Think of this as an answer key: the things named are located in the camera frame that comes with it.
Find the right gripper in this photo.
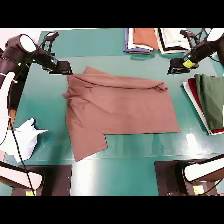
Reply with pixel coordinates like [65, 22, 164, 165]
[167, 56, 196, 75]

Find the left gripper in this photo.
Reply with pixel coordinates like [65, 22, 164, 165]
[48, 59, 74, 76]

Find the white garment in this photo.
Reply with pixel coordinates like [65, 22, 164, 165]
[161, 28, 190, 52]
[181, 81, 215, 136]
[0, 117, 49, 164]

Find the red garment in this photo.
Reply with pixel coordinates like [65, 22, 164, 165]
[187, 77, 224, 135]

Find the orange garment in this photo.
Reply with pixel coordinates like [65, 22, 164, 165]
[132, 28, 160, 51]

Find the green garment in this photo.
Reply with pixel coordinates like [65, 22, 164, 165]
[194, 73, 224, 132]

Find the brown T-shirt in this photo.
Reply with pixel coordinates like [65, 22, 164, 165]
[61, 65, 182, 163]

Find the black cable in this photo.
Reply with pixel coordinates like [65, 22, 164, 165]
[7, 117, 36, 197]

